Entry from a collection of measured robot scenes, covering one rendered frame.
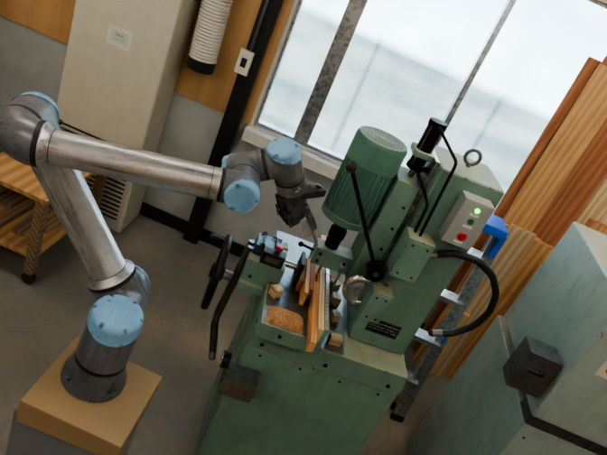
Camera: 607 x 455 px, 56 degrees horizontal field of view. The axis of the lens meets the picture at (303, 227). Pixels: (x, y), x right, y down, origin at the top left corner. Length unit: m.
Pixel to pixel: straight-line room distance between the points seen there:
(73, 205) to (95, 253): 0.16
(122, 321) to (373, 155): 0.88
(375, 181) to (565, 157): 1.63
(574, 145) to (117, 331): 2.43
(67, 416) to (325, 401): 0.89
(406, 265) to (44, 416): 1.14
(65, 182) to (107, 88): 1.66
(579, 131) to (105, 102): 2.48
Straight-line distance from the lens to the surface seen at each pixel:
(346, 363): 2.03
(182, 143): 3.52
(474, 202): 1.79
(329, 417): 2.22
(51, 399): 1.81
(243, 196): 1.44
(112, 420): 1.80
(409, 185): 1.84
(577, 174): 3.33
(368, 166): 1.78
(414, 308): 2.04
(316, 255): 1.98
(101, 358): 1.72
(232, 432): 2.32
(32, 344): 2.83
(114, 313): 1.70
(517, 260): 3.27
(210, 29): 3.11
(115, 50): 3.21
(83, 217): 1.70
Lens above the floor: 2.02
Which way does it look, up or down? 28 degrees down
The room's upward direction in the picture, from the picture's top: 24 degrees clockwise
